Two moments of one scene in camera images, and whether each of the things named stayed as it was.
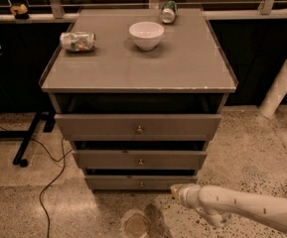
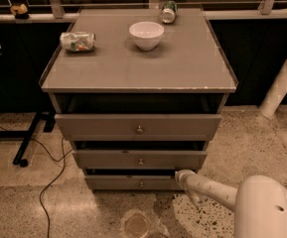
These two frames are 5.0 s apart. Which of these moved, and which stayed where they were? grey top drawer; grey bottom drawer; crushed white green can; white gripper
Moved: white gripper
Stayed: grey top drawer; crushed white green can; grey bottom drawer
